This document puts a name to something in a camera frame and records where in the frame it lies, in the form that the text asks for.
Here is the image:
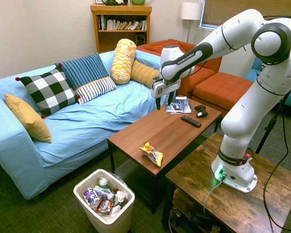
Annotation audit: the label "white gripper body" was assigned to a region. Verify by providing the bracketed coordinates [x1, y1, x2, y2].
[150, 77, 182, 99]

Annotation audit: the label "yellow chip bag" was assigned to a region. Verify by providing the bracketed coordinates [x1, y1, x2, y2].
[139, 142, 163, 167]

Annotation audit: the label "white plastic trash bin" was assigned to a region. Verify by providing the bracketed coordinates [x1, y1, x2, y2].
[73, 168, 136, 233]

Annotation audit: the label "dark cover magazine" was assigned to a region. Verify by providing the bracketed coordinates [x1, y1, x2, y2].
[164, 96, 194, 115]

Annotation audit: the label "mustard striped cushion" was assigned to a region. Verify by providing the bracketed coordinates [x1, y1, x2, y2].
[130, 60, 161, 89]

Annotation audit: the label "brown wooden coffee table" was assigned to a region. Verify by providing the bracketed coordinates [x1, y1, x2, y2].
[107, 103, 223, 214]

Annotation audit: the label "black TV remote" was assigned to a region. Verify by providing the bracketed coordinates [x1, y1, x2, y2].
[180, 115, 202, 129]

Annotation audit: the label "black game controller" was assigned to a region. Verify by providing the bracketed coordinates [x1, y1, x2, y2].
[194, 104, 209, 118]

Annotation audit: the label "orange sofa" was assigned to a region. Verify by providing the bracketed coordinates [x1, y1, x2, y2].
[136, 38, 223, 100]

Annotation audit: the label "yellow white patterned bolster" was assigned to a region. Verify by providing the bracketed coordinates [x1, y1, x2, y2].
[110, 38, 137, 85]

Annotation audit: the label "orange ottoman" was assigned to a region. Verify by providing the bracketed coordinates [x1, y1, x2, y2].
[191, 72, 254, 118]

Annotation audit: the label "black speaker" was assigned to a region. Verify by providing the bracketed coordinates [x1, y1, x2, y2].
[135, 33, 146, 46]

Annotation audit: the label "white navy striped cushion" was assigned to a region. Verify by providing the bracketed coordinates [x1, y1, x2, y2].
[74, 76, 117, 105]

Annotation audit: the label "wooden bookshelf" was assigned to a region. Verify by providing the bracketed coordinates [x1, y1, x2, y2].
[90, 3, 153, 53]

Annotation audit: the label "floor air vent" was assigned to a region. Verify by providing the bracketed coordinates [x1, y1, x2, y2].
[115, 159, 146, 185]

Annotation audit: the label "light blue covered sofa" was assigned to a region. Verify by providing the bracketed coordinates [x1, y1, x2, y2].
[0, 50, 172, 200]

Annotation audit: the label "row of books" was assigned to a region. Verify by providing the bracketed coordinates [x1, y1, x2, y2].
[97, 15, 148, 31]

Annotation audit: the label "white shade floor lamp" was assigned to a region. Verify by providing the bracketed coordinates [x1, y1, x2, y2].
[180, 2, 203, 43]

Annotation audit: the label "blue striped cushion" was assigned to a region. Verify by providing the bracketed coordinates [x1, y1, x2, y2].
[54, 52, 110, 91]

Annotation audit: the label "brown window blinds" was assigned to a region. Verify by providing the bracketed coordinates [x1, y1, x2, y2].
[200, 0, 291, 31]

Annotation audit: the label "green top can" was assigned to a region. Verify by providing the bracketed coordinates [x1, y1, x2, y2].
[98, 177, 110, 189]

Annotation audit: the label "crumpled white paper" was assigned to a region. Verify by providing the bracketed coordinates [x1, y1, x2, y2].
[114, 190, 129, 203]

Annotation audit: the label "black object on shelf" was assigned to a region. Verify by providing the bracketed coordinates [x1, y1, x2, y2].
[103, 0, 129, 6]

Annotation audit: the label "silver drink can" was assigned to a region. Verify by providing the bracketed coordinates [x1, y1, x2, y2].
[94, 185, 116, 202]

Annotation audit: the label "black white checked cushion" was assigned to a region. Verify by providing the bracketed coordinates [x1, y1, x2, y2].
[15, 63, 81, 119]

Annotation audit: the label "hint water bottle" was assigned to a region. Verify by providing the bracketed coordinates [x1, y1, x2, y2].
[83, 187, 100, 209]

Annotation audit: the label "red snack wrapper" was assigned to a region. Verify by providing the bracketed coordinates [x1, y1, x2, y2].
[96, 198, 114, 216]

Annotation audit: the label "rustic dark wood table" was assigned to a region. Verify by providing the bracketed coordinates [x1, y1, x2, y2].
[161, 132, 291, 233]

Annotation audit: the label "plain mustard cushion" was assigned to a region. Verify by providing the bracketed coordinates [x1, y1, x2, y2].
[4, 93, 52, 144]

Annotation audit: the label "black camera stand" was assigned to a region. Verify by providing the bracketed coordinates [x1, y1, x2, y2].
[255, 89, 291, 155]

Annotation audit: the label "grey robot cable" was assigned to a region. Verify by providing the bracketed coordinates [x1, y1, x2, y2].
[203, 181, 223, 216]

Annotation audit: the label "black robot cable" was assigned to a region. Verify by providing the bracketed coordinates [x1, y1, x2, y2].
[263, 15, 291, 233]

